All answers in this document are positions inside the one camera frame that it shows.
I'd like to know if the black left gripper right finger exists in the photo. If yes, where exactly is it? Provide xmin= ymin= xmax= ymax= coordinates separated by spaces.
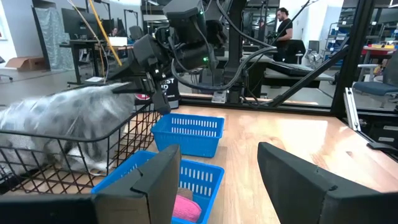
xmin=257 ymin=141 xmax=382 ymax=224

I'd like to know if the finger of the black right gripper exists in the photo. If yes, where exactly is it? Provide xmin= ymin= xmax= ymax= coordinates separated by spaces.
xmin=150 ymin=88 xmax=172 ymax=115
xmin=110 ymin=79 xmax=153 ymax=95

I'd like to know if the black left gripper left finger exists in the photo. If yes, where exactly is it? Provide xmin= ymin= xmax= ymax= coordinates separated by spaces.
xmin=93 ymin=144 xmax=182 ymax=224

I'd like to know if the pink bandage roll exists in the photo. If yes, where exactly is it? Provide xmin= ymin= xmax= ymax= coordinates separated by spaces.
xmin=172 ymin=194 xmax=203 ymax=223

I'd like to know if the grey patterned cloth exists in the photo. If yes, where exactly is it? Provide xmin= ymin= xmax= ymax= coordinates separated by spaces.
xmin=0 ymin=81 xmax=137 ymax=175

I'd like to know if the black first aid kit bag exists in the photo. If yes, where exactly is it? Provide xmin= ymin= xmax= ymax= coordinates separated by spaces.
xmin=134 ymin=77 xmax=182 ymax=110

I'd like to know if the blue slotted plastic basket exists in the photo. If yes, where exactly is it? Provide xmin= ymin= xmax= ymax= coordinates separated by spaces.
xmin=150 ymin=112 xmax=225 ymax=159
xmin=91 ymin=149 xmax=225 ymax=224

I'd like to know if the black office desk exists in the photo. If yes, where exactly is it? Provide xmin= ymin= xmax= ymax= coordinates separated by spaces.
xmin=58 ymin=39 xmax=134 ymax=86

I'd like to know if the black desk monitor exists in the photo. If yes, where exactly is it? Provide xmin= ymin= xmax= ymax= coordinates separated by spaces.
xmin=61 ymin=7 xmax=105 ymax=40

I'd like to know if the brown cardboard box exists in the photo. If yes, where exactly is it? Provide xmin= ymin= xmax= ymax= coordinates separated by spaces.
xmin=4 ymin=56 xmax=47 ymax=72

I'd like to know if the grey desk top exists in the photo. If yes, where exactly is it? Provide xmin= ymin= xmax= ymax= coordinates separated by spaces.
xmin=264 ymin=67 xmax=335 ymax=90

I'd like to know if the blue office chair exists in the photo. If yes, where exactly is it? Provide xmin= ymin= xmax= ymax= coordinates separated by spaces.
xmin=353 ymin=51 xmax=398 ymax=106

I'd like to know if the standing person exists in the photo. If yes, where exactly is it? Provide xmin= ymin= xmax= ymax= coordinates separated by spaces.
xmin=272 ymin=7 xmax=294 ymax=63

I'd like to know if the black office chair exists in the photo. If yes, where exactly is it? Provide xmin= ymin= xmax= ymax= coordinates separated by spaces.
xmin=284 ymin=39 xmax=307 ymax=65

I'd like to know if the metal storage shelf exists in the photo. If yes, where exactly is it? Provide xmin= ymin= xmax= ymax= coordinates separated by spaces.
xmin=325 ymin=21 xmax=351 ymax=68

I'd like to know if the red table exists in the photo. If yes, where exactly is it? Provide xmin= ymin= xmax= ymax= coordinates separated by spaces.
xmin=361 ymin=44 xmax=397 ymax=57

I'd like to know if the yellow cable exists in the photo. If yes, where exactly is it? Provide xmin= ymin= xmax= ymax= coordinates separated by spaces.
xmin=88 ymin=0 xmax=123 ymax=67

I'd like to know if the black wire basket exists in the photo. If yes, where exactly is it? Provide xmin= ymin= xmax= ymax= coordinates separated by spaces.
xmin=0 ymin=101 xmax=162 ymax=195

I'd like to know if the aluminium bracket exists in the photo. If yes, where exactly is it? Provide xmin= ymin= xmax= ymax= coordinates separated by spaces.
xmin=343 ymin=86 xmax=362 ymax=132

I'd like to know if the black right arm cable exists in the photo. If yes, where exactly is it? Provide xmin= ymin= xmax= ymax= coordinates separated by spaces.
xmin=170 ymin=45 xmax=278 ymax=93

